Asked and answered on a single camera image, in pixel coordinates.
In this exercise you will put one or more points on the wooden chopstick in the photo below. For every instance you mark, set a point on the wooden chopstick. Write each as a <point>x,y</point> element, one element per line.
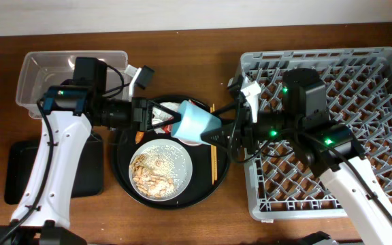
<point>213,163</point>
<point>216,166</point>

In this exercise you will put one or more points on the clear plastic waste bin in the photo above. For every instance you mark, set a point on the clear plastic waste bin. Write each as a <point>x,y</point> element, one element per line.
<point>40,70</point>

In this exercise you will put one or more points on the pink white bowl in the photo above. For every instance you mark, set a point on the pink white bowl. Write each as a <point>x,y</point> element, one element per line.
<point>191,142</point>

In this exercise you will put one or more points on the light blue cup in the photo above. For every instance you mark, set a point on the light blue cup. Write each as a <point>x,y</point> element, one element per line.
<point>194,122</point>

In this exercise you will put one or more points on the round black serving tray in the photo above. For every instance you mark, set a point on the round black serving tray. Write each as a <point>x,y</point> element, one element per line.
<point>200,186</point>

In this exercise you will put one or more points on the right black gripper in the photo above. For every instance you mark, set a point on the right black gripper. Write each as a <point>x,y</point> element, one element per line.
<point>241,133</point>

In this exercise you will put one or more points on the red snack wrapper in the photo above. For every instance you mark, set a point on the red snack wrapper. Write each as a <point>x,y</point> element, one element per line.
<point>168,129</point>

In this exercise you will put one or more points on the grey dishwasher rack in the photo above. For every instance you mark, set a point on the grey dishwasher rack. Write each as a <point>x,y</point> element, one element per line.
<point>358,84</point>

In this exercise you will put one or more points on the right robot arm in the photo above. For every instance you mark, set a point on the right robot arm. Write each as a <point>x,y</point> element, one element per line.
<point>329,148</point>

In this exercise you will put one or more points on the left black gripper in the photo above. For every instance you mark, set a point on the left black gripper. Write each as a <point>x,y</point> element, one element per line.
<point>146,123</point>

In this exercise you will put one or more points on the orange carrot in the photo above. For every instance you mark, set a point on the orange carrot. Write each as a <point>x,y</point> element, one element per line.
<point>139,136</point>

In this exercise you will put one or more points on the grey plate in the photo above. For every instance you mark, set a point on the grey plate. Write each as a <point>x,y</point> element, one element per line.
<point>188,164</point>

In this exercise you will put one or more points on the white paper napkin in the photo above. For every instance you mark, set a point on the white paper napkin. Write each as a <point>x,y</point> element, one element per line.
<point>157,113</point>

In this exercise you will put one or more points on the food scraps rice and nuts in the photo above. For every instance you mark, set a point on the food scraps rice and nuts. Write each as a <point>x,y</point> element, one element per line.
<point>157,172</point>

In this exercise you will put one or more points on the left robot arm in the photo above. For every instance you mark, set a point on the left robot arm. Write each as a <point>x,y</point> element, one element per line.
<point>69,111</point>

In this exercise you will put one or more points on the black rectangular tray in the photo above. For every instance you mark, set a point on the black rectangular tray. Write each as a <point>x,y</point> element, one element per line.
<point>89,174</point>

